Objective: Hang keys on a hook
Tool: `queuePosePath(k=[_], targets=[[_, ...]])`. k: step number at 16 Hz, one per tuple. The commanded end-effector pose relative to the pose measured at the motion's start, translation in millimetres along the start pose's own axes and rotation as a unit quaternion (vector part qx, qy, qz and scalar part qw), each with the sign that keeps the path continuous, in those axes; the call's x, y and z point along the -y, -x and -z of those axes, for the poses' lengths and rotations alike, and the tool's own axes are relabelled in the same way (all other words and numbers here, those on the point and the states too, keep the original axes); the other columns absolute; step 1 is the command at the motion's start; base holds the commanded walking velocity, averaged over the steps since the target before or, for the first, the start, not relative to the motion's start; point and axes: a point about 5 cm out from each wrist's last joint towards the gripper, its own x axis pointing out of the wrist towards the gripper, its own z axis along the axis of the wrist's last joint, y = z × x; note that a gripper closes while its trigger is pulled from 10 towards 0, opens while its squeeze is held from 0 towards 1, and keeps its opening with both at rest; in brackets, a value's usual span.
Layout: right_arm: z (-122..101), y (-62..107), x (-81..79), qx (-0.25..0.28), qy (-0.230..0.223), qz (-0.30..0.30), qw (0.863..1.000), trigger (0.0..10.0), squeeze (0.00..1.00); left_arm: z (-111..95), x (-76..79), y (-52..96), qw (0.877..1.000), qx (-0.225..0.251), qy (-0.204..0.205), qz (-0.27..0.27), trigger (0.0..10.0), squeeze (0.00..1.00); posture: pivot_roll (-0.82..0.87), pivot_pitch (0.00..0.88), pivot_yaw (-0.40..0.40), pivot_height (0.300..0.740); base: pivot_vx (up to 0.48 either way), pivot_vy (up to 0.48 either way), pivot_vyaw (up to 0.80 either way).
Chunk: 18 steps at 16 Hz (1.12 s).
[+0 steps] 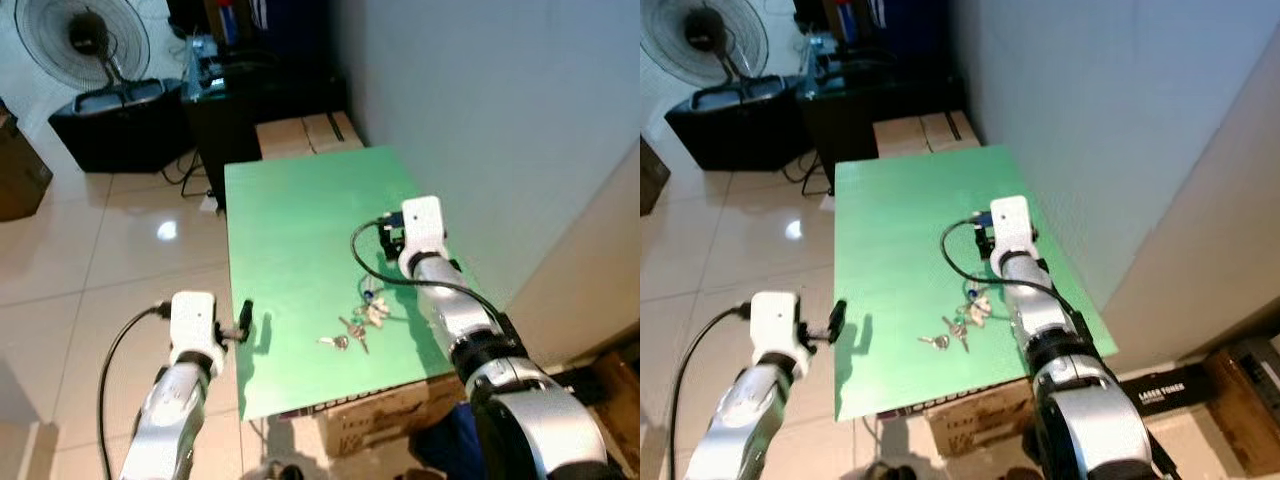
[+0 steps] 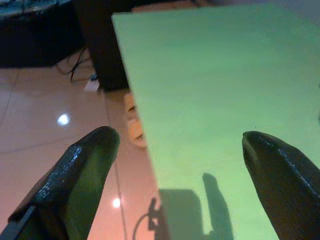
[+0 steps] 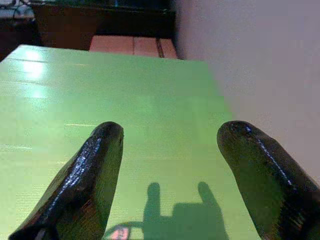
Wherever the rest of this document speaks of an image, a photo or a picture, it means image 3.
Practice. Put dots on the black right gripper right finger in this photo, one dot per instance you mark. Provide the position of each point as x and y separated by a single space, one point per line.
270 180

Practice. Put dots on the green table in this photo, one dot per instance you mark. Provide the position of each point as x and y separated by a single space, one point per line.
150 100

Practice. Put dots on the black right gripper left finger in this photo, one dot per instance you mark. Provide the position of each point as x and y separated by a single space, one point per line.
82 175

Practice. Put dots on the dark desk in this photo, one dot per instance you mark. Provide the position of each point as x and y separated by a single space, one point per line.
100 20

